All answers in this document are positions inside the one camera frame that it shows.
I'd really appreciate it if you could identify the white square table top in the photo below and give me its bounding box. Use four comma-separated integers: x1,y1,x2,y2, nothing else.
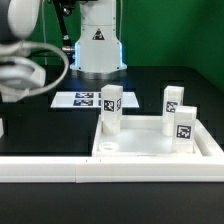
92,115,224,158

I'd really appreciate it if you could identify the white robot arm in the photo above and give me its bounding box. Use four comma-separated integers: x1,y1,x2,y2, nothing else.
0,0,127,102

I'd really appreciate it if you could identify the white sheet with AprilTags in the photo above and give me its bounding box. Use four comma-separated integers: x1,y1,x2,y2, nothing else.
51,91,139,108

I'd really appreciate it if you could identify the white part at left edge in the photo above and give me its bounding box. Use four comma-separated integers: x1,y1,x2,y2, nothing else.
0,118,4,139

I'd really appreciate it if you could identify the white U-shaped obstacle fence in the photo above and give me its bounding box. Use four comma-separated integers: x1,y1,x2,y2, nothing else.
0,123,224,183

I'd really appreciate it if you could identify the white cable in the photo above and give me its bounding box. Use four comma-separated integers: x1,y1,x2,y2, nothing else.
0,41,71,96

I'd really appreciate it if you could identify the black cable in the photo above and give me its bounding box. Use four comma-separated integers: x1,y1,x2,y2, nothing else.
29,46,76,67

